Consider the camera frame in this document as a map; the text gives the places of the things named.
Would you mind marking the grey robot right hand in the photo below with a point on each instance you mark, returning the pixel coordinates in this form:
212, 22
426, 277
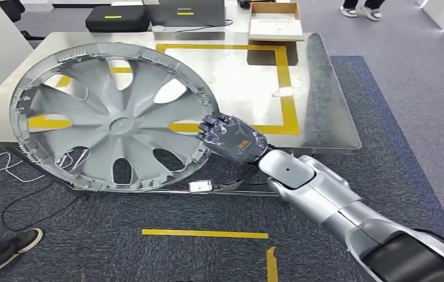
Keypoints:
237, 140

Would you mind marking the silver plastic hubcap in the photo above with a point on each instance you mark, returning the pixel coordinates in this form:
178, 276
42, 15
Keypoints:
120, 126

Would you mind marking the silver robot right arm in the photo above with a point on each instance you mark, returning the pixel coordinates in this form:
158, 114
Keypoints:
323, 194

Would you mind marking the yellow workbench tape marking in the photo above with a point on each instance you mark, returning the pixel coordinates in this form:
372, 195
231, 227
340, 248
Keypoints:
284, 78

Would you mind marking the stainless steel workbench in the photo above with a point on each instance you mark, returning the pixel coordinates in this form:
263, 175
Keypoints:
323, 97

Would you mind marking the yellow floor tape strip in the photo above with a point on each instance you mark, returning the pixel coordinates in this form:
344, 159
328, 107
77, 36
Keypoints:
206, 234

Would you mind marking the open cardboard box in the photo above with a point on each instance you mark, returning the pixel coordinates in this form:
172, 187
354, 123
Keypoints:
276, 25

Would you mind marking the yellow floor tape angle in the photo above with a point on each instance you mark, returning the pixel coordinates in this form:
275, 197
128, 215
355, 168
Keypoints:
271, 266

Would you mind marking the grey laptop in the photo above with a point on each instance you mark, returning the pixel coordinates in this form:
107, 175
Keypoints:
186, 13

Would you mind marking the small white round puck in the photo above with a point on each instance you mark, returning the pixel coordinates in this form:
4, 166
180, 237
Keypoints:
158, 29

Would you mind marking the black device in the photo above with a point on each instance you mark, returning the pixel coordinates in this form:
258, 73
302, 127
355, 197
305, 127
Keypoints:
253, 3

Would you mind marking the black carrying case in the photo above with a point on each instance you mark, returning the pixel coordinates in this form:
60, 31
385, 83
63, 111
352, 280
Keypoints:
116, 19

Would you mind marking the black robot left foot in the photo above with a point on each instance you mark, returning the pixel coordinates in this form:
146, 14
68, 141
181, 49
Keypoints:
73, 277

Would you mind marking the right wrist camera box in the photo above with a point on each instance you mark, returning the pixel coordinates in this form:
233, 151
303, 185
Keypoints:
201, 186

